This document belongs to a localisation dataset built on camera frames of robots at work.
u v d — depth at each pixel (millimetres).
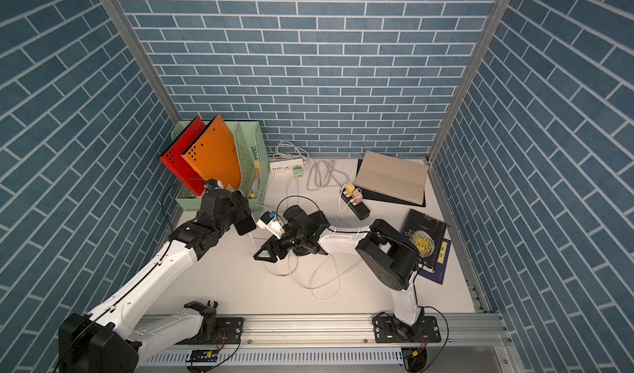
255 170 1151
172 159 820
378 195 1073
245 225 806
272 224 755
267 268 807
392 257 498
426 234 911
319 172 1155
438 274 840
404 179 1132
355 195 990
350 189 1005
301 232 695
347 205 1046
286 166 1139
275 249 725
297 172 1129
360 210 990
